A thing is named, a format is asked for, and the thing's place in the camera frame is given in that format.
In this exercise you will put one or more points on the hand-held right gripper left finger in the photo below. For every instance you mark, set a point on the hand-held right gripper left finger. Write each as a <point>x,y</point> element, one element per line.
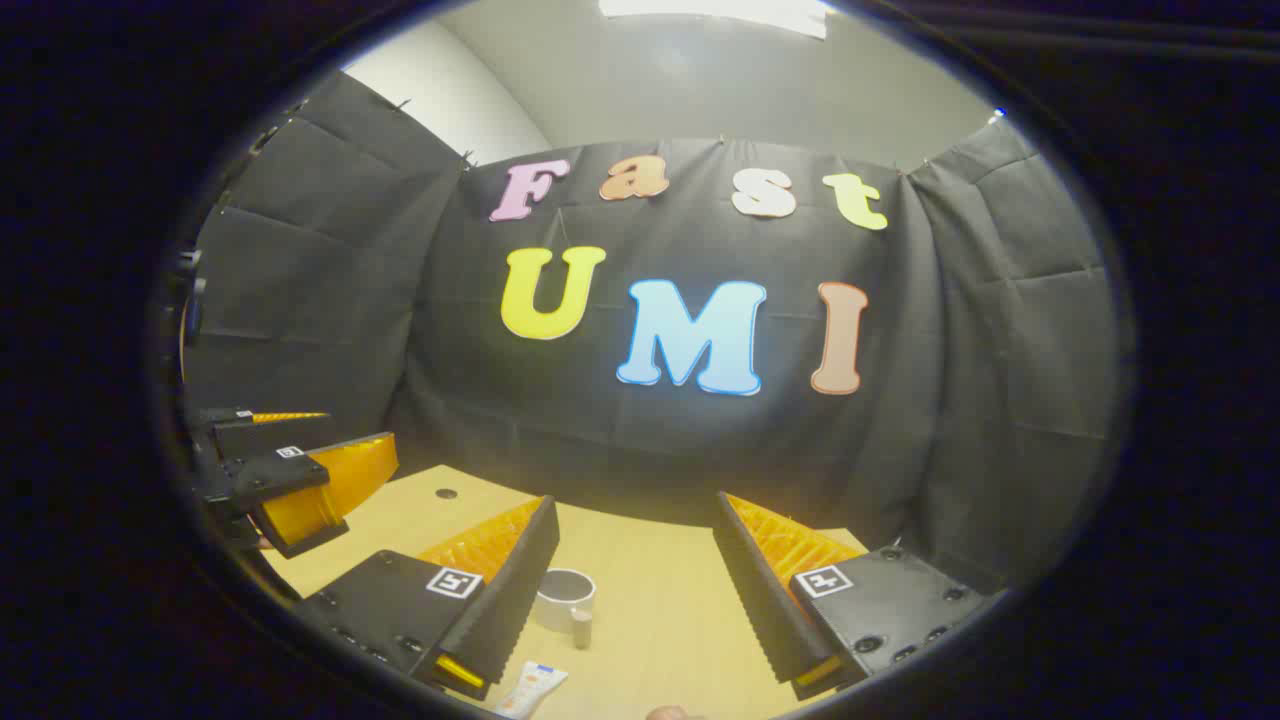
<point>510,600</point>

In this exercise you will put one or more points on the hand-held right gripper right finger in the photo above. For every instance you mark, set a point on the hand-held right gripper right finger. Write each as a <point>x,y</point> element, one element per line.
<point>755,600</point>

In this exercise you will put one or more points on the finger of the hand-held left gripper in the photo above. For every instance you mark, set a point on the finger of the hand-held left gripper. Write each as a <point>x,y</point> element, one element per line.
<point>330,480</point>
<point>260,432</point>

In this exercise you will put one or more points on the white toothpaste tube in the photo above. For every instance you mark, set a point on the white toothpaste tube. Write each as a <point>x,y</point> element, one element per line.
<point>530,688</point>

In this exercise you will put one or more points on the light wooden desktop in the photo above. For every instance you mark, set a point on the light wooden desktop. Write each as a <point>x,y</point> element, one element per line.
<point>650,600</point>

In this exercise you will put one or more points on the black backdrop cloth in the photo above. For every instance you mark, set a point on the black backdrop cloth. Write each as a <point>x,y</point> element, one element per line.
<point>650,440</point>

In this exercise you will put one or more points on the ceiling light panel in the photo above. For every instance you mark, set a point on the ceiling light panel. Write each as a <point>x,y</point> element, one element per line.
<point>720,12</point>

